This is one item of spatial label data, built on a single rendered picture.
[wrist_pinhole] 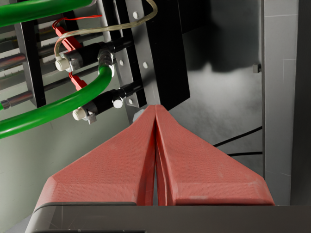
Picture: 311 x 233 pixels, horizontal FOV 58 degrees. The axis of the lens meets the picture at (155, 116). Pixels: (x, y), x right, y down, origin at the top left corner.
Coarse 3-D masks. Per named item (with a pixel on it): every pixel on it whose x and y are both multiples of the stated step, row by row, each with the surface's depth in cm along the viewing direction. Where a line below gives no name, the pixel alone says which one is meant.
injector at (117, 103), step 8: (136, 80) 50; (120, 88) 48; (128, 88) 48; (136, 88) 49; (104, 96) 45; (112, 96) 46; (120, 96) 46; (128, 96) 49; (88, 104) 43; (96, 104) 44; (104, 104) 45; (112, 104) 46; (120, 104) 44; (96, 112) 44
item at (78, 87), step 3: (75, 75) 47; (72, 78) 47; (75, 78) 46; (78, 78) 47; (72, 81) 47; (75, 81) 46; (78, 81) 46; (81, 81) 46; (84, 81) 46; (75, 84) 47; (78, 84) 46; (81, 84) 46; (84, 84) 46; (78, 87) 46; (81, 87) 45
